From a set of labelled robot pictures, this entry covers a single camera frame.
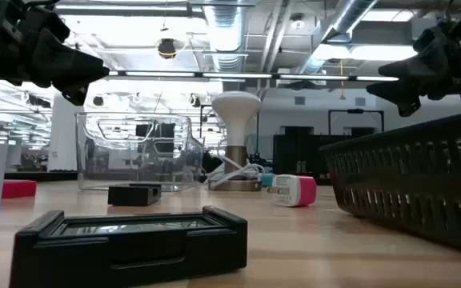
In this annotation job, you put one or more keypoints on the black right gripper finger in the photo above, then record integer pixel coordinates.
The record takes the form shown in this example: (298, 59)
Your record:
(408, 92)
(414, 67)

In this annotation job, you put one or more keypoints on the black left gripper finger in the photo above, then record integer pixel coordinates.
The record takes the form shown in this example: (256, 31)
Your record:
(75, 95)
(70, 68)

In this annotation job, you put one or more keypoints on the red rectangular item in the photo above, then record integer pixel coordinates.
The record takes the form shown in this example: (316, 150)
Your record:
(18, 189)

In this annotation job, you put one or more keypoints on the clear plastic bin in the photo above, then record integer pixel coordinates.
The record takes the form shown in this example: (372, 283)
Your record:
(94, 168)

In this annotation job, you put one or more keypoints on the black perforated basket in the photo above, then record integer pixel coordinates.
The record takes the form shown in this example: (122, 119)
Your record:
(394, 178)

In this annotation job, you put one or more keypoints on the small flat black box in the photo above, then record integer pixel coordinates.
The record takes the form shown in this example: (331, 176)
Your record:
(134, 197)

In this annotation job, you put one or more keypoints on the black cabinets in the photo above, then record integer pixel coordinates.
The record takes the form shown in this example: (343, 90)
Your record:
(298, 156)

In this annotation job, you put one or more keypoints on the linear ceiling light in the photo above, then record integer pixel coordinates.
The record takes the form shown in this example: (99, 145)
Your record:
(234, 75)

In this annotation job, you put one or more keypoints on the black stand frame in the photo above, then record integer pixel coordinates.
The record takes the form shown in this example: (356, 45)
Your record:
(354, 110)

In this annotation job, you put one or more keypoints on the slim spiral metal duct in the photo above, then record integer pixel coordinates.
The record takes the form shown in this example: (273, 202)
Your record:
(346, 16)

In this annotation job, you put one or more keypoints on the large spiral metal duct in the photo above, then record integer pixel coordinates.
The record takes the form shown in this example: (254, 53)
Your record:
(226, 36)

